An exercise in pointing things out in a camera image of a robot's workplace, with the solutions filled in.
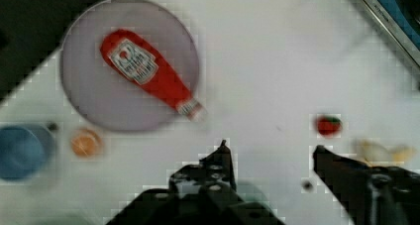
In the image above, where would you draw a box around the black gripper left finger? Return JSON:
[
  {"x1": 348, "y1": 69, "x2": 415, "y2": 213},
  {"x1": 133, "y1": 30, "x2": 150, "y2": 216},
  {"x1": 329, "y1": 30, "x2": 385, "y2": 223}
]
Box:
[{"x1": 106, "y1": 142, "x2": 284, "y2": 225}]

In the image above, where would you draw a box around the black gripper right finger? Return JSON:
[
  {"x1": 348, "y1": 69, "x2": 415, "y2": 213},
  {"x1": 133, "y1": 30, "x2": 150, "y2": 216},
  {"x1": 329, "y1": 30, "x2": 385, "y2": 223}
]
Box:
[{"x1": 312, "y1": 145, "x2": 420, "y2": 225}]

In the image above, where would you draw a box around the red plush ketchup bottle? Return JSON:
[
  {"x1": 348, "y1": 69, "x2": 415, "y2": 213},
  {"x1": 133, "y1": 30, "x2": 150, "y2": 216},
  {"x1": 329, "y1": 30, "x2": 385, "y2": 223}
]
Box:
[{"x1": 100, "y1": 29, "x2": 207, "y2": 121}]

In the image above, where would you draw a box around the grey round plate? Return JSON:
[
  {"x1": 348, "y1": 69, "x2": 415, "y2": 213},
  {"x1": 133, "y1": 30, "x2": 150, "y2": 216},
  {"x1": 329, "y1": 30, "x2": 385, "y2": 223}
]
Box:
[{"x1": 60, "y1": 0, "x2": 200, "y2": 132}]

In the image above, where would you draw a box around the peeled banana toy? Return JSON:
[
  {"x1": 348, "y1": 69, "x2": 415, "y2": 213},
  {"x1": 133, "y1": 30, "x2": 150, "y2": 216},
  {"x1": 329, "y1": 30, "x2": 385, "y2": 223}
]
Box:
[{"x1": 356, "y1": 140, "x2": 416, "y2": 167}]

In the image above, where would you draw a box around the red strawberry toy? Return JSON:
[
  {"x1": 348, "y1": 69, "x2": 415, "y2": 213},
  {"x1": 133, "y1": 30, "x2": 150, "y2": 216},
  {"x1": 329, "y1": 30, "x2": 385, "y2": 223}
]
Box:
[{"x1": 315, "y1": 116, "x2": 342, "y2": 137}]

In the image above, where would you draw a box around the orange slice toy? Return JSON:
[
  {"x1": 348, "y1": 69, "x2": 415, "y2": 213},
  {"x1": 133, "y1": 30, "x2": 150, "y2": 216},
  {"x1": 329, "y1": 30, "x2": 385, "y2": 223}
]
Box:
[{"x1": 70, "y1": 128, "x2": 103, "y2": 158}]

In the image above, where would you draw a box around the blue cup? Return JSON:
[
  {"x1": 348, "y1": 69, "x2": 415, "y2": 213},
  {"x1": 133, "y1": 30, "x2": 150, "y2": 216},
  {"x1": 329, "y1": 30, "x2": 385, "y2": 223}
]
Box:
[{"x1": 0, "y1": 124, "x2": 55, "y2": 181}]

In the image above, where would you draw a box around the toaster oven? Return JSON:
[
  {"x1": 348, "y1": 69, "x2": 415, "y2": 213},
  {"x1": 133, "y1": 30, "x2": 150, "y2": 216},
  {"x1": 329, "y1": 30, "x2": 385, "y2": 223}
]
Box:
[{"x1": 358, "y1": 0, "x2": 420, "y2": 74}]

